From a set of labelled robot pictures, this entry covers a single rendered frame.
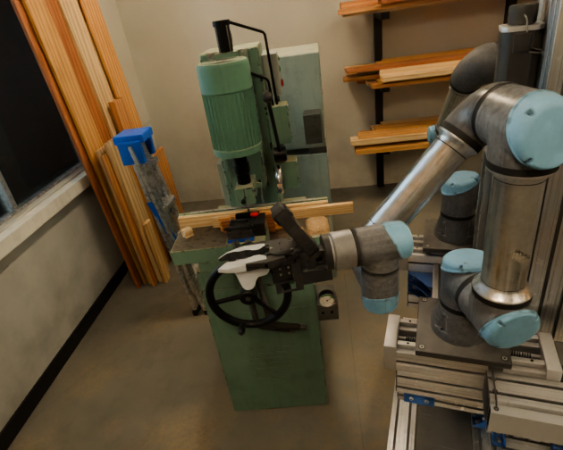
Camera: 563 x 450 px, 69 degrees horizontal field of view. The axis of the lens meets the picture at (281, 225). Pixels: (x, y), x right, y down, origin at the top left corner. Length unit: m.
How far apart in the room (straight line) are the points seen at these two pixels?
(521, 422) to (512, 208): 0.56
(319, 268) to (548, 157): 0.42
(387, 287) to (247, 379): 1.22
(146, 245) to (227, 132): 1.68
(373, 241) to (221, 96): 0.79
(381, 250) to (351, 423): 1.33
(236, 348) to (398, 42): 2.81
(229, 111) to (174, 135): 2.68
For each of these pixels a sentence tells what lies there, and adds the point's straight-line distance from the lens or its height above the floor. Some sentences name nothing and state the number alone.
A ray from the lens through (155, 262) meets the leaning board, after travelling 3.02.
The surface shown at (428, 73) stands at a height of 1.07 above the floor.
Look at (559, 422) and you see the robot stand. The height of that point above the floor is 0.73.
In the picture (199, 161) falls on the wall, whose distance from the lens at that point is 4.06.
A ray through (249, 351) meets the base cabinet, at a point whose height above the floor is 0.38.
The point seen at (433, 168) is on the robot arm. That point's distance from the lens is 0.90.
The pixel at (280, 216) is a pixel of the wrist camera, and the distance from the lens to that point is 0.72.
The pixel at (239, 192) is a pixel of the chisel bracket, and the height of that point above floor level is 1.06.
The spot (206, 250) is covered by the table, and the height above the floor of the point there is 0.89.
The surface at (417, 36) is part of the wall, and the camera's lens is 3.78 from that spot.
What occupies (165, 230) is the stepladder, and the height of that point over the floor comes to 0.61.
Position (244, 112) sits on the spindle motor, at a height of 1.34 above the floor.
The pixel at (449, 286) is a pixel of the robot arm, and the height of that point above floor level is 0.99.
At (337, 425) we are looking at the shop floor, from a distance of 2.00.
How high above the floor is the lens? 1.64
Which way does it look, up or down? 28 degrees down
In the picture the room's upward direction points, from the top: 8 degrees counter-clockwise
